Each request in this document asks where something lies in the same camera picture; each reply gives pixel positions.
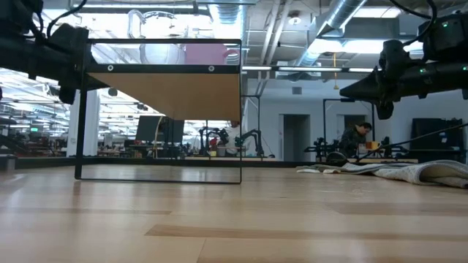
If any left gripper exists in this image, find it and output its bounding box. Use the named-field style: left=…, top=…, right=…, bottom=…
left=47, top=23, right=110, bottom=105

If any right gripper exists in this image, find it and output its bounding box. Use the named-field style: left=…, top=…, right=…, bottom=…
left=339, top=67, right=407, bottom=121

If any clear glass mug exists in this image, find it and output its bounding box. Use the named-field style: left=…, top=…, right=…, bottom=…
left=127, top=9, right=189, bottom=66

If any wooden shelf black metal frame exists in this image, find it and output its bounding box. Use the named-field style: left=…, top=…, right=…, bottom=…
left=75, top=38, right=243, bottom=185

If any pink ceramic mug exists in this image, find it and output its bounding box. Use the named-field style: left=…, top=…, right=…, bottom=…
left=184, top=43, right=241, bottom=66

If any grey door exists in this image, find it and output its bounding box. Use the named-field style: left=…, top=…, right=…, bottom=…
left=343, top=115, right=367, bottom=127
left=281, top=113, right=312, bottom=162

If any person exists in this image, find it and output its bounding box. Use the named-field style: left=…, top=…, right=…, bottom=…
left=339, top=122, right=373, bottom=159
left=223, top=120, right=242, bottom=156

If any black computer monitor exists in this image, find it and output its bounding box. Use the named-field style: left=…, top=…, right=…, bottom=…
left=135, top=115, right=165, bottom=142
left=163, top=117, right=186, bottom=143

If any black equipment case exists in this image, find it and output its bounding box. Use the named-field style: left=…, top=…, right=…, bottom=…
left=409, top=117, right=466, bottom=162

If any grey folded towel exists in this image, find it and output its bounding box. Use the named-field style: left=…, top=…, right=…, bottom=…
left=303, top=159, right=468, bottom=190

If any white round ceiling sensor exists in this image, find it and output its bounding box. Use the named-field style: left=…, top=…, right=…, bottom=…
left=287, top=9, right=302, bottom=26

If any yellow hanging cord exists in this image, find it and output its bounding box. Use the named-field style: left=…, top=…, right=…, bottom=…
left=331, top=52, right=339, bottom=91

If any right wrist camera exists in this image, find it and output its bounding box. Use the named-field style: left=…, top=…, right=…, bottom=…
left=379, top=39, right=407, bottom=72

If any black metal gantry frame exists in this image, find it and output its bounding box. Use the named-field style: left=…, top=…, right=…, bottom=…
left=322, top=97, right=376, bottom=154

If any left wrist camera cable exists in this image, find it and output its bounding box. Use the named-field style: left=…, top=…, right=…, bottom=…
left=46, top=0, right=88, bottom=39

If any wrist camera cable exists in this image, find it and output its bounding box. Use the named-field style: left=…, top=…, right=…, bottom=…
left=387, top=0, right=439, bottom=47
left=46, top=0, right=88, bottom=39

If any black power cable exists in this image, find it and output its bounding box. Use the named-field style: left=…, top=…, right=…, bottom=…
left=326, top=122, right=468, bottom=166

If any large silver ventilation duct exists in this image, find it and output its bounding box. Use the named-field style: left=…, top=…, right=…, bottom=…
left=292, top=0, right=369, bottom=69

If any black aluminium table frame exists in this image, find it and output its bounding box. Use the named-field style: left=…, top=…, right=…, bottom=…
left=0, top=155, right=420, bottom=169

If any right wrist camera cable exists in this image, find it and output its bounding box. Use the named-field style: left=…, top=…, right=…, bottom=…
left=387, top=0, right=439, bottom=47

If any ribbed silver ventilation duct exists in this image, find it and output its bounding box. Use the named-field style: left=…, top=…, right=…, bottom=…
left=210, top=2, right=252, bottom=39

